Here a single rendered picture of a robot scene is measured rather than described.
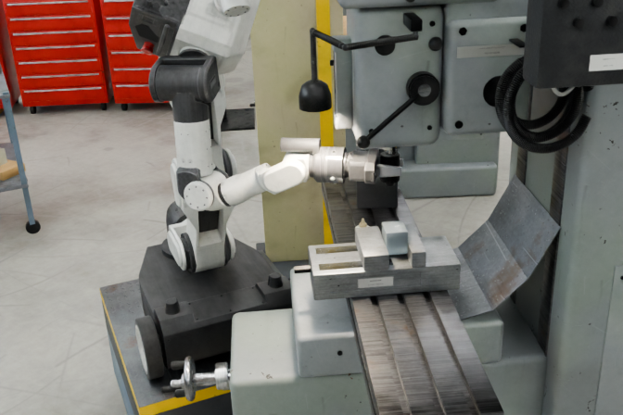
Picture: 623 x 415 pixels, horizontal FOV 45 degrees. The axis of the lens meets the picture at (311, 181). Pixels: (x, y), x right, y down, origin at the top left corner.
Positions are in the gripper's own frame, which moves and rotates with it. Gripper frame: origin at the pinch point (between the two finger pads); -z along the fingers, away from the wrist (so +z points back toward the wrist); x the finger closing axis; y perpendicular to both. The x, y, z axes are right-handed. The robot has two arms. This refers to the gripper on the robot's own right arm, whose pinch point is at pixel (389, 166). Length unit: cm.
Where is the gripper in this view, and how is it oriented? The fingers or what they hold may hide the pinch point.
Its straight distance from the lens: 181.2
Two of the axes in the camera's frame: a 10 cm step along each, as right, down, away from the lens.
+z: -9.8, -0.4, 1.8
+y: 0.4, 9.2, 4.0
